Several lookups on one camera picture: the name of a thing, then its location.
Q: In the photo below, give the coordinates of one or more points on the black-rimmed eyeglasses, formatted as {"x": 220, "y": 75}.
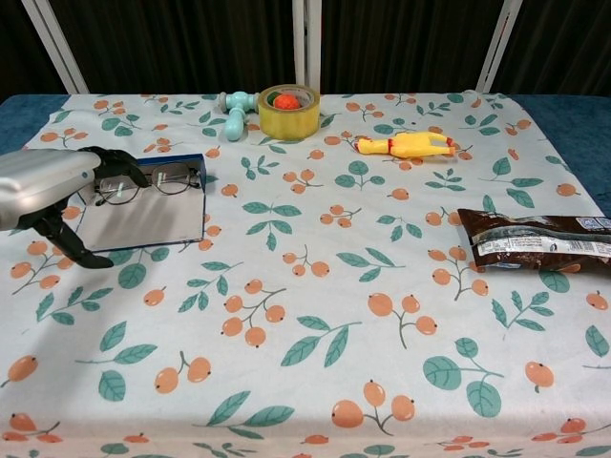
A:
{"x": 155, "y": 183}

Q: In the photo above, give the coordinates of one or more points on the yellow packing tape roll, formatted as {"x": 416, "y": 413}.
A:
{"x": 288, "y": 124}

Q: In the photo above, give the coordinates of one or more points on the black pleated curtain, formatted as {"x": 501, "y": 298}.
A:
{"x": 191, "y": 43}

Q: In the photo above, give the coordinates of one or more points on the small orange ball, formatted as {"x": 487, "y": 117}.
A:
{"x": 286, "y": 101}

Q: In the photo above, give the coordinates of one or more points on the yellow rubber chicken toy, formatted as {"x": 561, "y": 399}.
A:
{"x": 410, "y": 144}

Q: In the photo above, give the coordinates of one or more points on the blue eyeglasses box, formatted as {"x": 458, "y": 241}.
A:
{"x": 153, "y": 224}

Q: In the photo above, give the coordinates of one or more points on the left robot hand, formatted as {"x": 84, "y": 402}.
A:
{"x": 43, "y": 181}

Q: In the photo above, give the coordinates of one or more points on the brown snack packet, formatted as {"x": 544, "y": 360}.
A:
{"x": 534, "y": 243}

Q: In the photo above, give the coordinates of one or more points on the floral print tablecloth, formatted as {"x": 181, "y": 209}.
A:
{"x": 334, "y": 286}

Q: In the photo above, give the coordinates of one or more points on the white frame post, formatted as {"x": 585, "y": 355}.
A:
{"x": 57, "y": 47}
{"x": 499, "y": 47}
{"x": 306, "y": 47}

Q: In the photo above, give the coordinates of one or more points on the teal toy hammer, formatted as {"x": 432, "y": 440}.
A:
{"x": 236, "y": 126}

